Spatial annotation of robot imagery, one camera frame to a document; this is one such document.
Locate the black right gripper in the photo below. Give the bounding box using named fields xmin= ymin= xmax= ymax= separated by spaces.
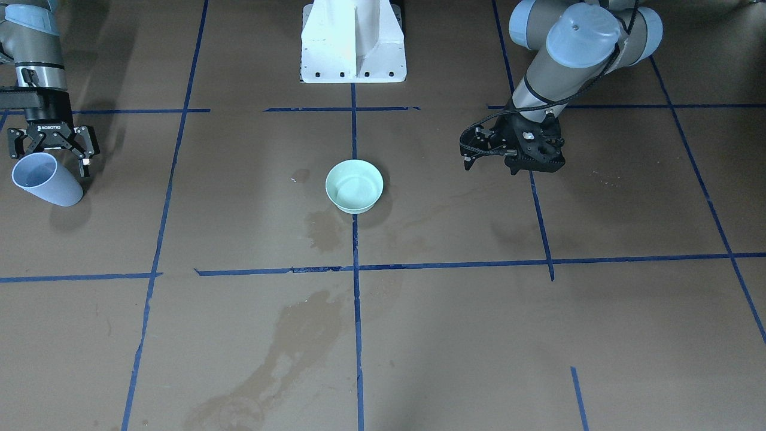
xmin=7 ymin=87 xmax=99 ymax=178

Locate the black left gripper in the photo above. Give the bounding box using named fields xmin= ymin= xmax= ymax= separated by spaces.
xmin=460 ymin=113 xmax=566 ymax=175

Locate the light blue plastic cup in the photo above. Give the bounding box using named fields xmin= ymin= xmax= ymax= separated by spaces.
xmin=11 ymin=152 xmax=84 ymax=207

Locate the light green bowl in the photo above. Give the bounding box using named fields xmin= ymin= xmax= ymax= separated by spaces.
xmin=325 ymin=159 xmax=385 ymax=214

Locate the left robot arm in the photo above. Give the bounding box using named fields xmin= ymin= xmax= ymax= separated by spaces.
xmin=460 ymin=1 xmax=663 ymax=174

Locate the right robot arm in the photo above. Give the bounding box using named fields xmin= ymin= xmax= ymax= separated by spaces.
xmin=1 ymin=1 xmax=99 ymax=178

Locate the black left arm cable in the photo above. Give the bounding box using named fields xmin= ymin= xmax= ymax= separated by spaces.
xmin=460 ymin=0 xmax=640 ymax=157

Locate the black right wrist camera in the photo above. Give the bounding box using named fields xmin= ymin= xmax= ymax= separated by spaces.
xmin=0 ymin=87 xmax=41 ymax=110

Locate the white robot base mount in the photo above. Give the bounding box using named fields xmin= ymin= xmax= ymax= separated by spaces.
xmin=299 ymin=1 xmax=408 ymax=84

